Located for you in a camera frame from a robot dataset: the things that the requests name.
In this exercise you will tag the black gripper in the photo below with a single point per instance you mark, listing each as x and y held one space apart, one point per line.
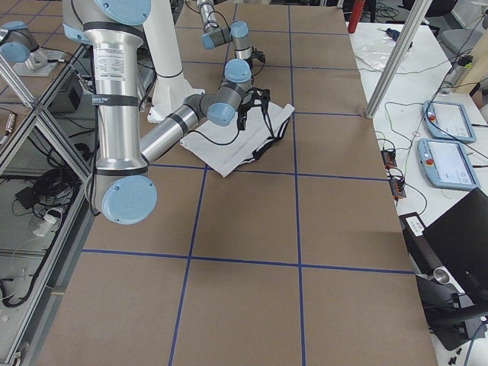
244 107

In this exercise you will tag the grey cartoon print t-shirt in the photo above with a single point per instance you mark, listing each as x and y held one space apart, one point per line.
225 148

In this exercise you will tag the neighbouring robot arm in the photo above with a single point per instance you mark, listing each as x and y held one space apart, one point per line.
19 46

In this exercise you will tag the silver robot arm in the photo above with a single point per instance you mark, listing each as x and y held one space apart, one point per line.
225 26
120 187

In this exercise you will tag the orange electronics board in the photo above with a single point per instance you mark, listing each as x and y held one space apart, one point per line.
397 188
389 158

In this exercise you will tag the clear plastic sheet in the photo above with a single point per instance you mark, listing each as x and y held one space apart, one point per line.
376 53

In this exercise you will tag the red cylinder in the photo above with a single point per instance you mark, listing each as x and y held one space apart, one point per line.
357 12

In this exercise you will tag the near blue teach pendant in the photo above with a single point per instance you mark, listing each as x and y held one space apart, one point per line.
446 165

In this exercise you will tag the blue teach pendant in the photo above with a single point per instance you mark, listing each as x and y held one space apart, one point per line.
448 121
446 165

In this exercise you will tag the far blue teach pendant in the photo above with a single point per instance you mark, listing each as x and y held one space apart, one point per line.
448 121

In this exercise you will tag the black laptop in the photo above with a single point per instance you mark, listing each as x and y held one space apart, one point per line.
457 240

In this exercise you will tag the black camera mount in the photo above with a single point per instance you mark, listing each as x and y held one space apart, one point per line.
261 98
259 55

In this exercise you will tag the aluminium frame cage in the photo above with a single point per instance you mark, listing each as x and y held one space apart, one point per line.
46 163

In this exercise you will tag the aluminium frame post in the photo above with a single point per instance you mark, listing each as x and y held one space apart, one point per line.
417 13

